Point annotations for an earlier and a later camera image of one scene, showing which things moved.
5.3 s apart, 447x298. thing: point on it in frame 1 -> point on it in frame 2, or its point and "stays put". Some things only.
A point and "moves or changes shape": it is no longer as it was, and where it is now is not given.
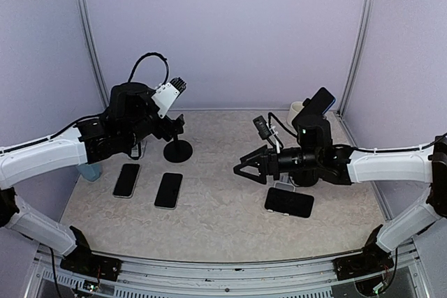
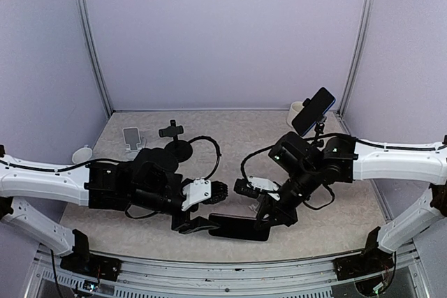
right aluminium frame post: x=370 y=6 stays put
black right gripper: x=272 y=165 -> x=279 y=215
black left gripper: x=167 y=130 -> x=186 y=225
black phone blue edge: x=318 y=105 stays put
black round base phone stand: x=177 y=151 stays put
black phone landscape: x=289 y=202 moves or changes shape
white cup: x=295 y=107 stays put
